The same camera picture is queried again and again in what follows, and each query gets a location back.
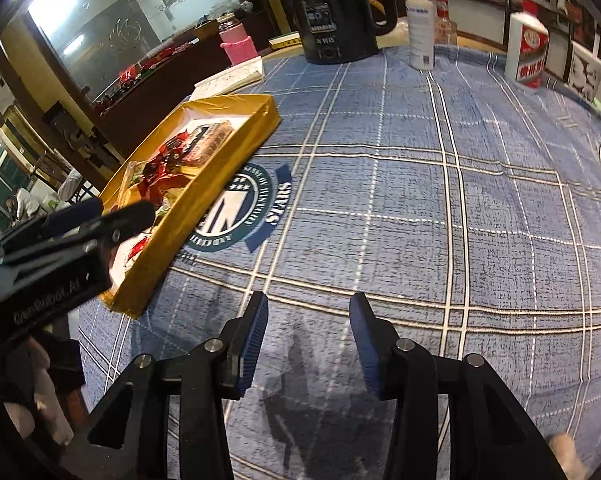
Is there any white bottle red label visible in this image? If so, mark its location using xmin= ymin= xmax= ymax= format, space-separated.
xmin=504 ymin=0 xmax=550 ymax=90

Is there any small jar red lid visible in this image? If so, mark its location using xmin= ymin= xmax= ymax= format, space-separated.
xmin=434 ymin=0 xmax=453 ymax=45

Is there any black electric kettle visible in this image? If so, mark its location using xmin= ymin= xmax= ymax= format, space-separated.
xmin=282 ymin=0 xmax=397 ymax=65

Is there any blue plaid tablecloth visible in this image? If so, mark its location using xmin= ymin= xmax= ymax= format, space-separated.
xmin=75 ymin=42 xmax=601 ymax=480

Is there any large brown snack packet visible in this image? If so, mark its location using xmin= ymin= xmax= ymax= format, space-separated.
xmin=180 ymin=121 xmax=234 ymax=167

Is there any gold cardboard box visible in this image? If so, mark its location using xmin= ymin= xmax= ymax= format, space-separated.
xmin=98 ymin=94 xmax=282 ymax=320

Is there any white spray bottle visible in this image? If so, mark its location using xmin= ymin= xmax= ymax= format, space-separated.
xmin=404 ymin=0 xmax=436 ymax=71

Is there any pink cup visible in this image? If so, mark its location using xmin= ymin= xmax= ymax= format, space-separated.
xmin=216 ymin=16 xmax=258 ymax=67

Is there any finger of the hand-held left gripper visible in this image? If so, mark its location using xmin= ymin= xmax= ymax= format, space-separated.
xmin=65 ymin=201 xmax=156 ymax=257
xmin=38 ymin=198 xmax=104 ymax=239

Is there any person's left hand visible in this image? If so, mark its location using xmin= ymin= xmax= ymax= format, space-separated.
xmin=0 ymin=337 xmax=77 ymax=453

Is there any white printed paper cup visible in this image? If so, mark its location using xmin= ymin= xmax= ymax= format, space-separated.
xmin=563 ymin=40 xmax=601 ymax=102

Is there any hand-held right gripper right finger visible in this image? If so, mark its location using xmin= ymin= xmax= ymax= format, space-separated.
xmin=349 ymin=291 xmax=568 ymax=480

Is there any white book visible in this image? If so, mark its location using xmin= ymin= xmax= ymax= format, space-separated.
xmin=194 ymin=57 xmax=265 ymax=98

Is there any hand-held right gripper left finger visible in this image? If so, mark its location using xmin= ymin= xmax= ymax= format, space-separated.
xmin=58 ymin=290 xmax=270 ymax=480

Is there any person's right hand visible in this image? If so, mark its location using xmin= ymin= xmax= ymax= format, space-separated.
xmin=547 ymin=434 xmax=588 ymax=478

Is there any yellow edged book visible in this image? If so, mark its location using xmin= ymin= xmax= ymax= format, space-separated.
xmin=269 ymin=32 xmax=303 ymax=51

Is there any glass cabinet door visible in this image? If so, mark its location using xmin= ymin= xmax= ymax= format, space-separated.
xmin=28 ymin=0 xmax=276 ymax=106

